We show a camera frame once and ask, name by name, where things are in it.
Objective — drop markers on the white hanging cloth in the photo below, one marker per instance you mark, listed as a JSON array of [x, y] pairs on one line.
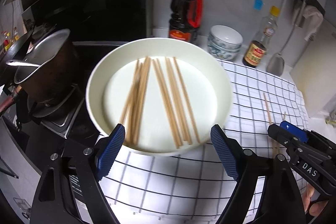
[[315, 18]]

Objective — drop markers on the floral ceramic bowl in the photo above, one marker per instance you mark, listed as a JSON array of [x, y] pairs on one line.
[[225, 34], [226, 46], [222, 53]]

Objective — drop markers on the dark wok pan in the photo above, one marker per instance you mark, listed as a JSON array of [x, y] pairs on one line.
[[47, 72]]

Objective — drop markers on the small glass sauce bottle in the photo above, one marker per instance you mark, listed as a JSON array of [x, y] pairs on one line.
[[260, 42]]

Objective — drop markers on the bottom floral ceramic bowl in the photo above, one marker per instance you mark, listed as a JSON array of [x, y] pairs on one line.
[[222, 53]]

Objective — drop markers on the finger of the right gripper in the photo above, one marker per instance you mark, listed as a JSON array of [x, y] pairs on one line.
[[286, 137], [294, 128]]

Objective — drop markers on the middle floral ceramic bowl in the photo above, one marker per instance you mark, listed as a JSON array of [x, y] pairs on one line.
[[226, 46]]

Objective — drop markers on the metal spatula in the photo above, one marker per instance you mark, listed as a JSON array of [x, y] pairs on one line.
[[276, 63]]

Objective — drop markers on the white cutting board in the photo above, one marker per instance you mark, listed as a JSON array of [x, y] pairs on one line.
[[314, 76]]

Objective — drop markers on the large soy sauce bottle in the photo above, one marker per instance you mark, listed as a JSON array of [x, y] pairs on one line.
[[185, 19]]

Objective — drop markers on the top floral ceramic bowl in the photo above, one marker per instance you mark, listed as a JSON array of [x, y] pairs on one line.
[[225, 34]]

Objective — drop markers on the black gas stove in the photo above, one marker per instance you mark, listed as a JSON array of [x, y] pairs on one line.
[[60, 143]]

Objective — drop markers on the large white round bowl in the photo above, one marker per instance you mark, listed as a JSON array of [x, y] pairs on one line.
[[208, 86]]

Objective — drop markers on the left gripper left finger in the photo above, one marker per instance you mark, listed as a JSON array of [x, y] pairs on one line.
[[108, 149]]

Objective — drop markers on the white black grid cloth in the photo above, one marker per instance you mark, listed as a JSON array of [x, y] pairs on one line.
[[194, 187]]

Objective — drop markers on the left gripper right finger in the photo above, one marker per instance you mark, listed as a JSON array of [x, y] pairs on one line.
[[229, 152]]

